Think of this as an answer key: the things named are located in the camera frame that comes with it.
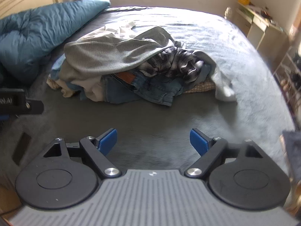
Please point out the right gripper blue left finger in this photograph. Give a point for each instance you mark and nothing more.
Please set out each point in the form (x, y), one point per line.
(97, 148)

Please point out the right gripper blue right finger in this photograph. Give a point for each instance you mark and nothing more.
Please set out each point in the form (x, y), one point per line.
(211, 151)

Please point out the grey sweatshirt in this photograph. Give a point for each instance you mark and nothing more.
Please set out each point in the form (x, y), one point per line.
(105, 55)

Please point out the grey bed sheet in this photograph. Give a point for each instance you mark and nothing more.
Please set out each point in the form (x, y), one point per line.
(154, 136)

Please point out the white cream garment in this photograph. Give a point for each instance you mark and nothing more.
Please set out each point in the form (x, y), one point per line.
(223, 85)

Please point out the light blue garment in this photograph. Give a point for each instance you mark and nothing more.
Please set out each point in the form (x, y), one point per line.
(56, 67)

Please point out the beige checked garment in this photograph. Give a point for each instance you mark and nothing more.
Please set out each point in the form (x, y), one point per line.
(205, 86)

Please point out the teal blue duvet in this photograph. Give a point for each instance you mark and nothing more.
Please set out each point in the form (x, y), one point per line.
(29, 36)

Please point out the blue denim jeans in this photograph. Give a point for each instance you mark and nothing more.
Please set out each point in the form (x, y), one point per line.
(133, 85)

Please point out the black white plaid shirt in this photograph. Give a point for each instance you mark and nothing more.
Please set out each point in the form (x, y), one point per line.
(173, 62)

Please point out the metal shoe rack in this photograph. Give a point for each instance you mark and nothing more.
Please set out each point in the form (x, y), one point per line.
(287, 75)

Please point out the white desk with drawers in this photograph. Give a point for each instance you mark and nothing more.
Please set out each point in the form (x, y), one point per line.
(267, 38)

